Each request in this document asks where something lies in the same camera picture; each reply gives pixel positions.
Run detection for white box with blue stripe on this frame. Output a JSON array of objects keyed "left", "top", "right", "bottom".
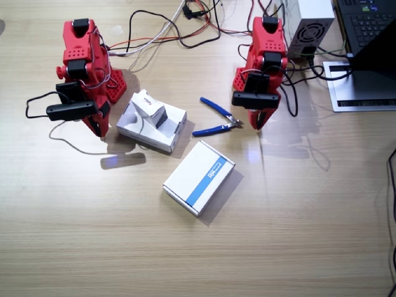
[{"left": 163, "top": 140, "right": 236, "bottom": 217}]

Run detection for green cable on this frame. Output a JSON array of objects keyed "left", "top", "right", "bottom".
[{"left": 289, "top": 38, "right": 349, "bottom": 59}]

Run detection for plain white cardboard box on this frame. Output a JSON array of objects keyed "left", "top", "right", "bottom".
[{"left": 116, "top": 92, "right": 187, "bottom": 154}]

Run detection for black power cable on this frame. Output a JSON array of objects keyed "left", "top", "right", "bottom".
[{"left": 304, "top": 46, "right": 354, "bottom": 82}]

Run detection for black laptop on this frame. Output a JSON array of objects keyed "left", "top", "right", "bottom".
[
  {"left": 349, "top": 20, "right": 396, "bottom": 105},
  {"left": 335, "top": 0, "right": 396, "bottom": 56}
]

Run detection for white cable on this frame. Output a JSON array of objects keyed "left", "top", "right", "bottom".
[{"left": 108, "top": 0, "right": 188, "bottom": 57}]

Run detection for black webcam cable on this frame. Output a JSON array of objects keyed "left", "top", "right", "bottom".
[
  {"left": 25, "top": 91, "right": 71, "bottom": 120},
  {"left": 280, "top": 58, "right": 299, "bottom": 118}
]

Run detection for long black cable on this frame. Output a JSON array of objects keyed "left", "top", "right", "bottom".
[{"left": 126, "top": 0, "right": 223, "bottom": 53}]

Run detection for white power supply unit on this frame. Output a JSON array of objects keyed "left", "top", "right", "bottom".
[{"left": 274, "top": 0, "right": 337, "bottom": 62}]

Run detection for black cable connector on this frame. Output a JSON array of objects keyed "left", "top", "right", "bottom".
[{"left": 182, "top": 4, "right": 209, "bottom": 20}]

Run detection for bundle of cables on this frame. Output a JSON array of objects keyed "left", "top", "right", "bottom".
[{"left": 108, "top": 0, "right": 257, "bottom": 50}]

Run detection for black bar webcam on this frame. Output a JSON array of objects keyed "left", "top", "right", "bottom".
[
  {"left": 231, "top": 73, "right": 281, "bottom": 110},
  {"left": 46, "top": 82, "right": 97, "bottom": 122}
]

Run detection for blue-handled wire cutters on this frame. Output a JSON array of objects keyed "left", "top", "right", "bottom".
[{"left": 191, "top": 97, "right": 244, "bottom": 137}]

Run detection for silver monitor stand base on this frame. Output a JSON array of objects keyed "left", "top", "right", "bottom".
[{"left": 322, "top": 61, "right": 396, "bottom": 113}]

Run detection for black cable at table edge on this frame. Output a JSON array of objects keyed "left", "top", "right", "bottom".
[{"left": 385, "top": 148, "right": 396, "bottom": 297}]

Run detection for small white box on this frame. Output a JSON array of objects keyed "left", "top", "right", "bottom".
[{"left": 129, "top": 89, "right": 170, "bottom": 129}]

